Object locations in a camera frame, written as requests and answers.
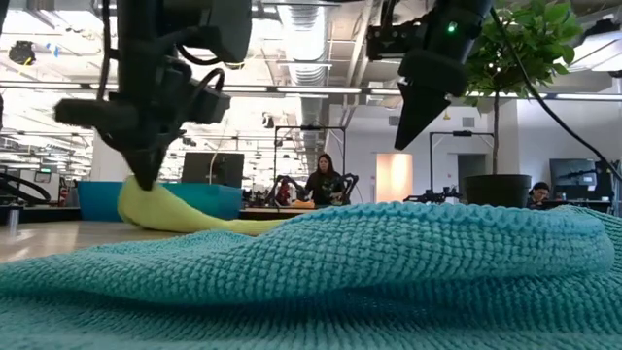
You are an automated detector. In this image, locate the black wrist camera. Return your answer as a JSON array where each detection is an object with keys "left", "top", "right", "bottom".
[
  {"left": 366, "top": 22, "right": 432, "bottom": 63},
  {"left": 188, "top": 83, "right": 233, "bottom": 125}
]

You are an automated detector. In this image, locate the black metal frame stand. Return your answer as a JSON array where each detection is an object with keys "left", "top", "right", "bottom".
[
  {"left": 274, "top": 124, "right": 347, "bottom": 195},
  {"left": 429, "top": 129, "right": 495, "bottom": 195}
]

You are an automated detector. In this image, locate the white pillar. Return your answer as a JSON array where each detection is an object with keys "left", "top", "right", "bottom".
[{"left": 89, "top": 130, "right": 130, "bottom": 183}]

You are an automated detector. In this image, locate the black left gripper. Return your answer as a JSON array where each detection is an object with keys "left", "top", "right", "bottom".
[{"left": 52, "top": 57, "right": 195, "bottom": 192}]

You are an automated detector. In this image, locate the teal microfiber towel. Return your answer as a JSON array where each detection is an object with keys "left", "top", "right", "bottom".
[{"left": 0, "top": 201, "right": 622, "bottom": 350}]

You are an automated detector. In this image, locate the green leafy potted tree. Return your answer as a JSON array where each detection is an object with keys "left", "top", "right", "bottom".
[{"left": 464, "top": 0, "right": 584, "bottom": 176}]

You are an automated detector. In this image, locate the black plant pot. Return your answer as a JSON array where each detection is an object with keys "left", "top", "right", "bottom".
[{"left": 462, "top": 173, "right": 533, "bottom": 209}]

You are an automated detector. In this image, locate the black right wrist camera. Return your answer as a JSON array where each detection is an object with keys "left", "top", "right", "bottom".
[{"left": 366, "top": 22, "right": 432, "bottom": 63}]

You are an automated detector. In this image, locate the black right camera cable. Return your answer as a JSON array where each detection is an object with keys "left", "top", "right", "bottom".
[{"left": 488, "top": 7, "right": 622, "bottom": 182}]

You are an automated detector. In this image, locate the lime green microfiber towel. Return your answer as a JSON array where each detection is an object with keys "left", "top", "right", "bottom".
[{"left": 117, "top": 175, "right": 288, "bottom": 237}]

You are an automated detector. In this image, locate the black background monitor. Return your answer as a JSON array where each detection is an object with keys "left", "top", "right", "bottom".
[
  {"left": 549, "top": 158, "right": 598, "bottom": 198},
  {"left": 181, "top": 152, "right": 245, "bottom": 190}
]

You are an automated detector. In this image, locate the blue plastic bin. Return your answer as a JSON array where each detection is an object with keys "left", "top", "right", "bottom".
[{"left": 77, "top": 181, "right": 243, "bottom": 223}]

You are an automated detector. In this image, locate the black cable loop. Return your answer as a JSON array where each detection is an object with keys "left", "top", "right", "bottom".
[{"left": 0, "top": 172, "right": 52, "bottom": 205}]

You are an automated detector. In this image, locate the person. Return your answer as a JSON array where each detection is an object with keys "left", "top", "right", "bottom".
[
  {"left": 527, "top": 181, "right": 551, "bottom": 209},
  {"left": 304, "top": 153, "right": 344, "bottom": 206}
]

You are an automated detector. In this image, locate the black ceiling cable reel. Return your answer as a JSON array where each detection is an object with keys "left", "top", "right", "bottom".
[{"left": 8, "top": 41, "right": 38, "bottom": 67}]

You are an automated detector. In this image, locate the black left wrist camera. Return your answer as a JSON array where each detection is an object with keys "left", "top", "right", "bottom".
[{"left": 188, "top": 83, "right": 233, "bottom": 125}]

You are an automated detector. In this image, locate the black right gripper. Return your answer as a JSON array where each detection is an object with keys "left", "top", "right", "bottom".
[{"left": 394, "top": 0, "right": 495, "bottom": 151}]

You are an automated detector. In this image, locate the black aluminium table frame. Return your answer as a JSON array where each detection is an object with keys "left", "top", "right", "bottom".
[{"left": 0, "top": 206, "right": 302, "bottom": 225}]

